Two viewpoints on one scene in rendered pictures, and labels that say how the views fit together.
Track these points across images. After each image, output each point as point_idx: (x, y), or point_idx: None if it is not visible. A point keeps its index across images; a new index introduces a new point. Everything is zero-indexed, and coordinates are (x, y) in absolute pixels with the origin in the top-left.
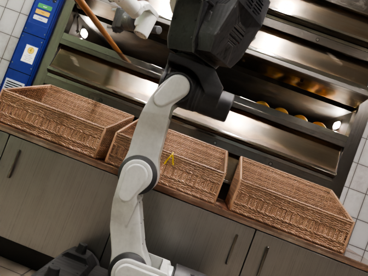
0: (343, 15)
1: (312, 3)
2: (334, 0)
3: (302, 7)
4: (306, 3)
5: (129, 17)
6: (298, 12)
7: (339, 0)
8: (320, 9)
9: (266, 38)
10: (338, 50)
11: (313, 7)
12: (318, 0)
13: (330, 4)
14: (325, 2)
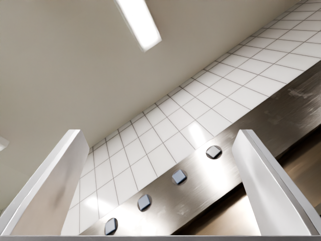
0: None
1: (296, 157)
2: (310, 125)
3: (303, 175)
4: (293, 165)
5: None
6: (319, 187)
7: (313, 119)
8: (318, 150)
9: None
10: None
11: (309, 158)
12: (295, 147)
13: (311, 134)
14: (304, 139)
